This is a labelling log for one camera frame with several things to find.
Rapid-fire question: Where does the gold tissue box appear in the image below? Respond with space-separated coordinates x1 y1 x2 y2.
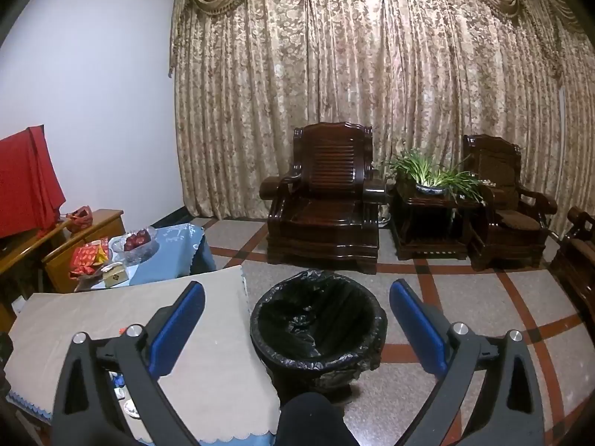
101 262 130 287

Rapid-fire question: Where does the red snack packet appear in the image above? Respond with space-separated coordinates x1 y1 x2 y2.
70 238 110 279

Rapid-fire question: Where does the beige tablecloth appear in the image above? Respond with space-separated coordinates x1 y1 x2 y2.
4 265 280 442

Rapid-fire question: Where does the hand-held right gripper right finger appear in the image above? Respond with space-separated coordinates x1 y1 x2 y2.
389 279 544 446

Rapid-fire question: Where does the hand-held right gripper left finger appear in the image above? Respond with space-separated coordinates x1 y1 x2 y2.
51 281 208 446

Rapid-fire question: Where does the glass fruit bowl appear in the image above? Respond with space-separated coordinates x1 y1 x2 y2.
112 227 156 261

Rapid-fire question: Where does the dark wooden chair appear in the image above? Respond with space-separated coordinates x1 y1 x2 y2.
549 207 595 326

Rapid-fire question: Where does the person's black trouser leg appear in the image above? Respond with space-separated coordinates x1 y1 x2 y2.
274 392 358 446

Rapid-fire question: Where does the blue tablecloth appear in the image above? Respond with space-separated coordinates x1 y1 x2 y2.
109 224 217 286

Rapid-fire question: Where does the potted green plant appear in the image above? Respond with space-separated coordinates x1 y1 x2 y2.
383 149 486 205

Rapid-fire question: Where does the large dark wooden armchair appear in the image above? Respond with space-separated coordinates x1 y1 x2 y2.
259 122 387 275

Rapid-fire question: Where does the beige patterned curtain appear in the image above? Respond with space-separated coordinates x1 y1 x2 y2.
168 0 595 247

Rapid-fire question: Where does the red bag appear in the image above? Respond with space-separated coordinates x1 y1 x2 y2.
65 205 94 233

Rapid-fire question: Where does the dark wooden side table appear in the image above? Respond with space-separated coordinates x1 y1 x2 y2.
389 181 482 261

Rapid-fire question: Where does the cushioned dark wooden armchair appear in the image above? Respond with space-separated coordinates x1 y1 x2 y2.
462 134 559 272

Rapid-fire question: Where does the light wooden cabinet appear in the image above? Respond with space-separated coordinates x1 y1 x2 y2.
0 209 126 330

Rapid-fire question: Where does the trash bin with black bag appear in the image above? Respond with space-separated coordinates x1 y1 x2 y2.
250 269 387 393

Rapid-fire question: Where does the red cloth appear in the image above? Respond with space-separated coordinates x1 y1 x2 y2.
0 125 66 239

